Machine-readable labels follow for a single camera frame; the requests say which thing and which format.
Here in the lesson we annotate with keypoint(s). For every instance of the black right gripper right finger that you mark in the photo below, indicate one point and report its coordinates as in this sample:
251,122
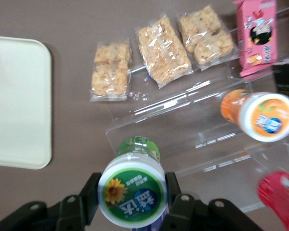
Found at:
195,214

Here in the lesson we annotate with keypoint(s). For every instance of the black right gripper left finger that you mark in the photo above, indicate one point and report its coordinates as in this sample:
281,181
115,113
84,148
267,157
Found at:
69,211

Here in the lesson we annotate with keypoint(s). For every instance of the green gum bottle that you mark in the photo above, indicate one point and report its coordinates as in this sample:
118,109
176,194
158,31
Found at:
132,190

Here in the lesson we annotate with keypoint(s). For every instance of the red gum bottle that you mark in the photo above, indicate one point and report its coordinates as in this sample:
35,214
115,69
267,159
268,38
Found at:
279,195

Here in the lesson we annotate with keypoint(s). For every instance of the cream plastic tray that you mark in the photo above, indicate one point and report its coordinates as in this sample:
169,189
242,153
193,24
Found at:
21,103

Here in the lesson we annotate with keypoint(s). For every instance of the orange gum bottle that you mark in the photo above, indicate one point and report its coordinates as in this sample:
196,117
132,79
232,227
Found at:
267,118

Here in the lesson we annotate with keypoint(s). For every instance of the clear acrylic stepped display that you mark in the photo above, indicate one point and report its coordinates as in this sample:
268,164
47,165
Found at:
187,120

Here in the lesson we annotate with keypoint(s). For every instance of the wrapped rice crispy bar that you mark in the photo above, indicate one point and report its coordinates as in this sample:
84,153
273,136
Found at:
110,72
163,53
207,38

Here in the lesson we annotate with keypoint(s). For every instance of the small black snack packet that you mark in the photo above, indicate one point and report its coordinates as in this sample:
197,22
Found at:
287,79

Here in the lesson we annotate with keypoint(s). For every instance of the pink cartoon snack packet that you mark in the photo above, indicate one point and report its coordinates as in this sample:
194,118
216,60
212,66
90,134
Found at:
257,36

